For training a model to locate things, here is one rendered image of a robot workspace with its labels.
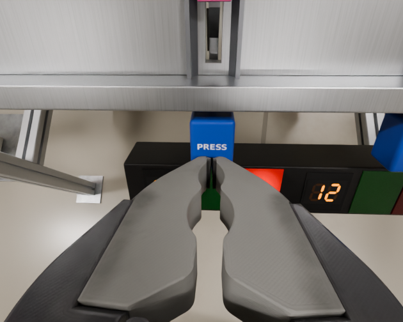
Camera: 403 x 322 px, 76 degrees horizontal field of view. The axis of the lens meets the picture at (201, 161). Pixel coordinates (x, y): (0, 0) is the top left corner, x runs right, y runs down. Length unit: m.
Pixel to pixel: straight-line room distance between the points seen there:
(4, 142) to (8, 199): 0.20
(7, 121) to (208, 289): 0.88
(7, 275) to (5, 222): 0.16
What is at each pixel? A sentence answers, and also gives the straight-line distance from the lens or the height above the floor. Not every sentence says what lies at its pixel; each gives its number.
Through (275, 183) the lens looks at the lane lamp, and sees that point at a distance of 0.18.
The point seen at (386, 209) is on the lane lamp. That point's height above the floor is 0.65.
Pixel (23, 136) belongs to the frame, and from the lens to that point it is 0.68.
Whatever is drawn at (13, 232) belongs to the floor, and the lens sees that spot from 1.05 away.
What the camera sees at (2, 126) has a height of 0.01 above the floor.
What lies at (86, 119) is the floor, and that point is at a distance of 1.01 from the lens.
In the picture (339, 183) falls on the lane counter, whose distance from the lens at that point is 0.20.
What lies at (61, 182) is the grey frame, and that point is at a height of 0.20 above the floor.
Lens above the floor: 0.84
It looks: 77 degrees down
